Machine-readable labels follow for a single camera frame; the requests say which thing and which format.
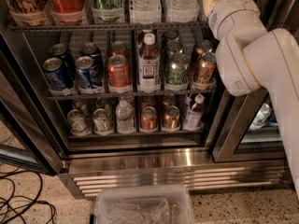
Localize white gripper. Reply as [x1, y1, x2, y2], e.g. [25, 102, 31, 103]
[202, 0, 266, 40]

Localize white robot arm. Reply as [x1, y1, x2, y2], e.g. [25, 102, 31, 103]
[203, 0, 299, 195]

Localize copper lacroix can back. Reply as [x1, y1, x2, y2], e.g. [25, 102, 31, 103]
[190, 39, 214, 70]

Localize copper lacroix can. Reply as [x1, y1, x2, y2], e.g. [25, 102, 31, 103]
[190, 39, 214, 70]
[192, 52, 217, 89]

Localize green lacroix can back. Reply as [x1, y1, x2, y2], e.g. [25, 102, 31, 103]
[162, 29, 179, 48]

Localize green lacroix can middle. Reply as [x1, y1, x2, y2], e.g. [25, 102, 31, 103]
[165, 41, 183, 62]

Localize copper lacroix can front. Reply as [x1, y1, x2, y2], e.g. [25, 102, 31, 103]
[192, 52, 217, 89]

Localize green lacroix can front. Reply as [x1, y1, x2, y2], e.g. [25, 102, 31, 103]
[165, 53, 189, 91]

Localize tea bottle bottom shelf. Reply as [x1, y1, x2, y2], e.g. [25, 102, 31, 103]
[183, 93, 205, 131]

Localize green lacroix can top shelf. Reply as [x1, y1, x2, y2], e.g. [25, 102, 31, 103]
[93, 0, 123, 21]

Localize orange soda can back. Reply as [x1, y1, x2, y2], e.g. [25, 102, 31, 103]
[109, 41, 129, 59]

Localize orange soda can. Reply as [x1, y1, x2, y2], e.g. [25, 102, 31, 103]
[109, 41, 129, 59]
[107, 55, 133, 93]

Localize orange soda can front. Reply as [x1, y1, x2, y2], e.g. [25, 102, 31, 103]
[107, 55, 133, 93]

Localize copper can bottom front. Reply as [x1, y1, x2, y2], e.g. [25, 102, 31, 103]
[163, 105, 180, 132]

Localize blue pepsi can back right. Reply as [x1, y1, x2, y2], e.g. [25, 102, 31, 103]
[80, 42, 104, 76]

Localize blue pepsi can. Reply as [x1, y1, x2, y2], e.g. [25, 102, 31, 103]
[50, 44, 76, 80]
[76, 56, 104, 94]
[43, 57, 74, 96]
[80, 42, 104, 76]

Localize orange can bottom front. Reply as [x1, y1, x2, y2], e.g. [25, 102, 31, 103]
[140, 106, 158, 132]

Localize red coca cola can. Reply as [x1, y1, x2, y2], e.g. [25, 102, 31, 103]
[51, 0, 85, 25]

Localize blue pepsi can front right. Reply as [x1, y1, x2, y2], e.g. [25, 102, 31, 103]
[76, 56, 104, 94]

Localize blue pepsi can back left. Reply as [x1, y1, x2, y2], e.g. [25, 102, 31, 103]
[50, 44, 76, 80]

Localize silver can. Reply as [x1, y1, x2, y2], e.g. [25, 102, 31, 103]
[67, 109, 91, 136]
[93, 108, 113, 135]

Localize blue pepsi can front left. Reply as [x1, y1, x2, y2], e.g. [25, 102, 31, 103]
[43, 57, 74, 96]

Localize silver can bottom far left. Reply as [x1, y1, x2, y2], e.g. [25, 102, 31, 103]
[67, 109, 91, 136]

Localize orange lacroix can top shelf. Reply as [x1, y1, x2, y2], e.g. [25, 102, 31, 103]
[2, 0, 50, 26]

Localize stainless fridge base grille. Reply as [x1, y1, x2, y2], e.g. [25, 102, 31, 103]
[59, 148, 292, 199]

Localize open fridge glass door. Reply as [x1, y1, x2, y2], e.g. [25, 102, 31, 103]
[0, 35, 64, 175]

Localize clear water bottle right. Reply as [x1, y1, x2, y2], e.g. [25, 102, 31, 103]
[164, 0, 199, 22]

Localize clear water bottle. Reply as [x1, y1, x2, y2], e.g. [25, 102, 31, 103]
[164, 0, 199, 22]
[129, 0, 162, 24]

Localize clear water bottle left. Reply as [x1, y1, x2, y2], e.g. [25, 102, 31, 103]
[129, 0, 162, 24]

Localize iced tea bottle back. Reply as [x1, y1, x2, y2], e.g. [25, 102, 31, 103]
[136, 30, 153, 49]

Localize iced tea bottle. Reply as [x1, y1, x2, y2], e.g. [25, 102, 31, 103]
[136, 30, 153, 49]
[138, 33, 160, 92]

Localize iced tea bottle front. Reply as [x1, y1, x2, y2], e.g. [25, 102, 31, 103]
[138, 33, 160, 92]

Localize small water bottle bottom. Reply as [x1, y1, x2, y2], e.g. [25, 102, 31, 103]
[116, 100, 135, 134]

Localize clear plastic bin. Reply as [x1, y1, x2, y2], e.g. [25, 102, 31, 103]
[93, 185, 195, 224]

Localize top wire shelf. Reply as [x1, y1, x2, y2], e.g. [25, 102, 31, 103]
[8, 21, 208, 33]

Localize wire shelf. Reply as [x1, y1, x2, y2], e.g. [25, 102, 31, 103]
[47, 87, 216, 101]
[8, 21, 208, 33]

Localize middle wire shelf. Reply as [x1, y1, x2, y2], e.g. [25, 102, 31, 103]
[47, 87, 216, 101]

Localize right fridge door frame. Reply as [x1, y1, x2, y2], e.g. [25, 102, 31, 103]
[212, 0, 297, 162]

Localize black cables on floor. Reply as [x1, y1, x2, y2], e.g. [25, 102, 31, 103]
[0, 161, 57, 224]

